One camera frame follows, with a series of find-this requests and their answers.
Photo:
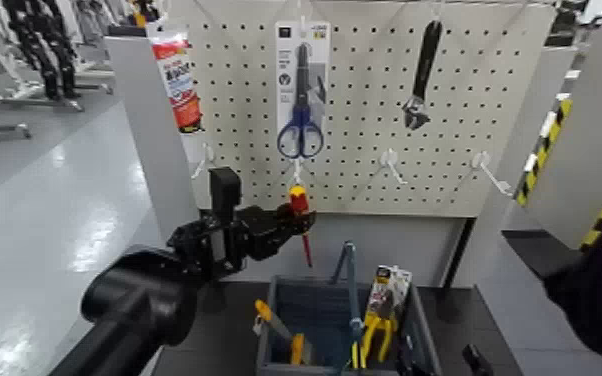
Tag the packaged yellow pliers black jaws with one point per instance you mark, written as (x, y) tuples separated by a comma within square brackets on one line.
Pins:
[(377, 330)]

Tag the blue scissors in card package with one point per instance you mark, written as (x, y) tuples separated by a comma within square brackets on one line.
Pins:
[(301, 120)]

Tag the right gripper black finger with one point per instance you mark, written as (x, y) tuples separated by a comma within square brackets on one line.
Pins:
[(477, 361), (410, 359)]

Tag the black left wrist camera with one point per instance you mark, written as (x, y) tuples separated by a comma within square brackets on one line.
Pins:
[(225, 189)]

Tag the white metal pegboard hook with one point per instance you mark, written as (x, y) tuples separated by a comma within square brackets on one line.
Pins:
[(484, 164), (204, 157), (389, 157), (296, 170)]

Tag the red yellow screwdriver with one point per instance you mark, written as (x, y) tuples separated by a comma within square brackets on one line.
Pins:
[(298, 199)]

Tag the yellow object in background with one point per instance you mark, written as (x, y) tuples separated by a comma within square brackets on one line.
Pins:
[(138, 14)]

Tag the dark equipment in background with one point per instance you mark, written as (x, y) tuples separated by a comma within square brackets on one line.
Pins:
[(568, 21)]

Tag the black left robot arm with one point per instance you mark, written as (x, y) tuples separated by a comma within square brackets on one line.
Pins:
[(138, 299)]

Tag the grey metal stand post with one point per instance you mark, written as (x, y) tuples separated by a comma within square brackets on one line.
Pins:
[(143, 131), (521, 131)]

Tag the grey blue tool crate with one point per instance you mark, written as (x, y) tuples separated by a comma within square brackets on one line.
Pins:
[(322, 310)]

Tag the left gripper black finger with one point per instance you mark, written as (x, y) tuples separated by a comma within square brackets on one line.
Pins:
[(288, 212), (301, 224)]

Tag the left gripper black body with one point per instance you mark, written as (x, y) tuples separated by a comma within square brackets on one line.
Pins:
[(259, 233)]

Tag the red white sealant tube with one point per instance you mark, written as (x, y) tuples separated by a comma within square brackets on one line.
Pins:
[(177, 78)]

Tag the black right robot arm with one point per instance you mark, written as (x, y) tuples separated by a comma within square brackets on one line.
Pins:
[(600, 294)]

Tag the grey panel with hazard stripes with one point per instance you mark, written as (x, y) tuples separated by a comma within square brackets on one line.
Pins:
[(595, 131)]

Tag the black robot in background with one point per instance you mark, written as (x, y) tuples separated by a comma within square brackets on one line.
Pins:
[(44, 47)]

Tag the beige perforated pegboard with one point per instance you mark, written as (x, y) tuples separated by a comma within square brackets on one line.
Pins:
[(358, 105)]

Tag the yellow and grey hand tool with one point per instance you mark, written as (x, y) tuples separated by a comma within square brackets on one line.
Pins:
[(265, 312)]

